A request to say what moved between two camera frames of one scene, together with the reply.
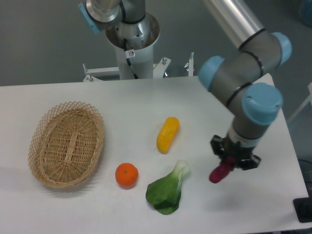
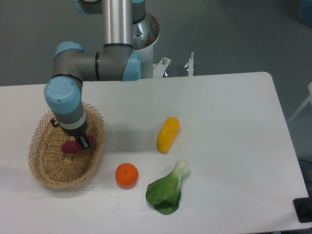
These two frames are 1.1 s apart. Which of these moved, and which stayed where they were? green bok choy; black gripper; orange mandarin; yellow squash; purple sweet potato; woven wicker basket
Moved: black gripper; purple sweet potato
Stayed: orange mandarin; yellow squash; woven wicker basket; green bok choy
